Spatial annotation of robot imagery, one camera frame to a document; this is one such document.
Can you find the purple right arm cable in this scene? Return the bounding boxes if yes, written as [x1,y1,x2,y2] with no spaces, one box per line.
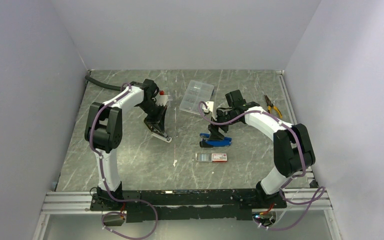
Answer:
[197,100,327,232]

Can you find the red white staples box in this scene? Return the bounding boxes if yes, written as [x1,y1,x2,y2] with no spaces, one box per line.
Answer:
[195,153,228,163]

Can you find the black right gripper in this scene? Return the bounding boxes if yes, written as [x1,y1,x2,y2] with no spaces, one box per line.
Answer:
[208,108,240,141]

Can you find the dark corrugated hose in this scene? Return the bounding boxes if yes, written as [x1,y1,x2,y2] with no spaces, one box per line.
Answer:
[84,74,124,92]

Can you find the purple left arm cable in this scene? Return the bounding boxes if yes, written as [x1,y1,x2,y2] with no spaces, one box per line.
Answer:
[89,82,160,240]

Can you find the yellow handled pliers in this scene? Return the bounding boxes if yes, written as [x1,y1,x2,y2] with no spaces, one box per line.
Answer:
[264,94,283,119]

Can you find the blue black stapler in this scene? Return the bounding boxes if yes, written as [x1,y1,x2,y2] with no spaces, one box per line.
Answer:
[199,133,232,148]

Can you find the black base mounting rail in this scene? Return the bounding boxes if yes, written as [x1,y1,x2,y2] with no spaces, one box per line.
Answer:
[90,188,287,223]

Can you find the clear plastic screw organizer box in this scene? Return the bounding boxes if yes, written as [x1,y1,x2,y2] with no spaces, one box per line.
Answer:
[179,80,215,115]

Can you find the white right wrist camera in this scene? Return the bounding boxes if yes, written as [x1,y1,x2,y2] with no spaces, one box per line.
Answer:
[201,101,217,121]

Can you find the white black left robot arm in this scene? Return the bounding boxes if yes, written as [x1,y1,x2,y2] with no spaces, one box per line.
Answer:
[84,79,172,210]

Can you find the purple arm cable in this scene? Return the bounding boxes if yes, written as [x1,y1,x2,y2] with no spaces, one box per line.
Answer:
[197,100,327,232]
[89,82,160,240]

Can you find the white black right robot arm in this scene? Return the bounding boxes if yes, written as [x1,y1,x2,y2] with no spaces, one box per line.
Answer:
[198,90,316,208]

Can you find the small beige white stapler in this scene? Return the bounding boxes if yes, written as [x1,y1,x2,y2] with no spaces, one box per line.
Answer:
[151,129,172,143]

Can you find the aluminium frame rail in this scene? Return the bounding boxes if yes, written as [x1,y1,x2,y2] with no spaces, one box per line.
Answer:
[41,188,333,215]

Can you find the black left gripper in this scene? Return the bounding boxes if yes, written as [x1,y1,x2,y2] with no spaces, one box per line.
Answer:
[138,100,168,134]

